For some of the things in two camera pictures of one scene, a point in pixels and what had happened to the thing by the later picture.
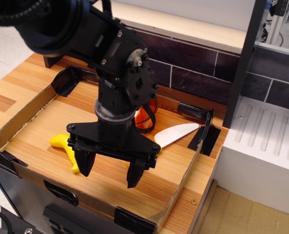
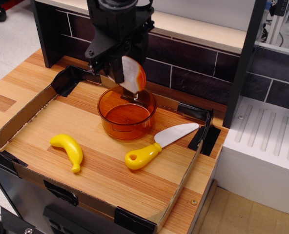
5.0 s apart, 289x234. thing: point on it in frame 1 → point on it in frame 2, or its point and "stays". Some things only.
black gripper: x=115 y=139 → x=121 y=28
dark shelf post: x=251 y=39 stays
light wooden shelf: x=229 y=38 stays
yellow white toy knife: x=165 y=137 stays
